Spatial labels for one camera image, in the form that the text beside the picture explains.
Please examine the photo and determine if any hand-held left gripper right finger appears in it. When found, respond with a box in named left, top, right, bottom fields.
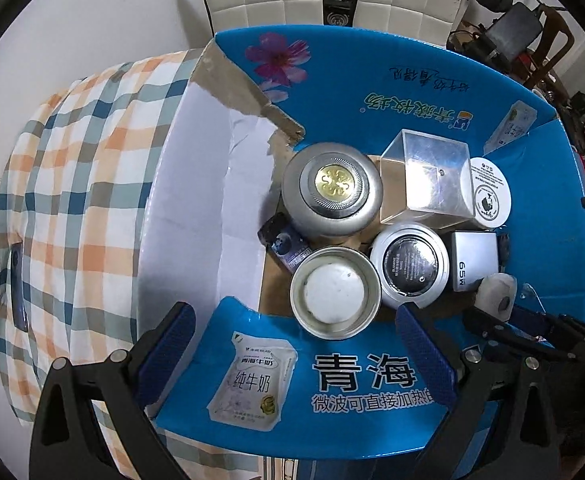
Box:
left=395, top=302, right=559, bottom=480

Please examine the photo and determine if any clear acrylic box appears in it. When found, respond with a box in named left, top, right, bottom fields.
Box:
left=378, top=129, right=475, bottom=226

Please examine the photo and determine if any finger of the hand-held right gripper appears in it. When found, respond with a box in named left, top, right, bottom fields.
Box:
left=515, top=305, right=585, bottom=347
left=462, top=308, right=585, bottom=362

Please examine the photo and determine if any dark smartphone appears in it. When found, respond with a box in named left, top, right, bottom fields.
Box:
left=8, top=242, right=31, bottom=334

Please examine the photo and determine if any plaid blanket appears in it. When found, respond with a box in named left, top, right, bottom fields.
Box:
left=0, top=49, right=283, bottom=480

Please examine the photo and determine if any dark blue small packet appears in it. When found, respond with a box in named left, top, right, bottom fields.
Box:
left=258, top=212, right=313, bottom=275

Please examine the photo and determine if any white tin black lid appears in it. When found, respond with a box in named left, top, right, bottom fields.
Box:
left=369, top=223, right=452, bottom=311

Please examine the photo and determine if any silver rectangular box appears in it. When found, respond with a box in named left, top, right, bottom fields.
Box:
left=449, top=230, right=499, bottom=292

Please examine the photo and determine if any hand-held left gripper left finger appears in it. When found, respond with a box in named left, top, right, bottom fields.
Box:
left=30, top=301, right=197, bottom=480

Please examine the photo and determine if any white computer mouse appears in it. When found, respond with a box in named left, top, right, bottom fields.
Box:
left=475, top=272, right=518, bottom=324

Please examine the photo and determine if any blue printed cardboard box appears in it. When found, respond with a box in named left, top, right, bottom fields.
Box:
left=140, top=25, right=585, bottom=480

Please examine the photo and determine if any silver round tin gold emblem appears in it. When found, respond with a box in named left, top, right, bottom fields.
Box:
left=281, top=142, right=384, bottom=239

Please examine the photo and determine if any black exercise machine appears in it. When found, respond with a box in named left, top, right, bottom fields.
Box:
left=465, top=0, right=578, bottom=88

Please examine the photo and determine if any white round labelled jar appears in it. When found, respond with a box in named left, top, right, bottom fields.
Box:
left=467, top=156, right=514, bottom=226

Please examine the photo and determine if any open metal tin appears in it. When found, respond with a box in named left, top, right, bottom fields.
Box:
left=290, top=246, right=382, bottom=340

